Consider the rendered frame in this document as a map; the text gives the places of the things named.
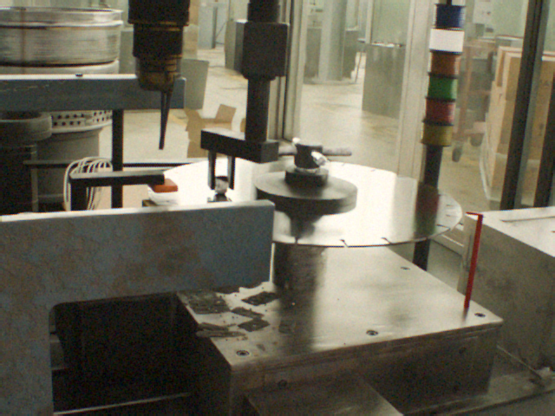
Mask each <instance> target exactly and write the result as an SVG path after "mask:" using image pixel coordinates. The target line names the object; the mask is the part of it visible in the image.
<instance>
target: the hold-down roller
mask: <svg viewBox="0 0 555 416"><path fill-rule="evenodd" d="M214 192H215V193H218V194H223V193H227V192H228V178H227V176H226V175H216V187H215V191H214Z"/></svg>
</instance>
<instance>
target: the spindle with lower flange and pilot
mask: <svg viewBox="0 0 555 416"><path fill-rule="evenodd" d="M297 241H298V239H295V243H294V246H293V245H284V244H273V249H272V262H271V282H272V283H273V284H274V285H276V286H277V287H279V288H282V289H287V290H292V291H313V290H317V289H321V288H323V287H324V286H325V284H326V274H327V264H328V255H329V248H318V247H303V246H297Z"/></svg>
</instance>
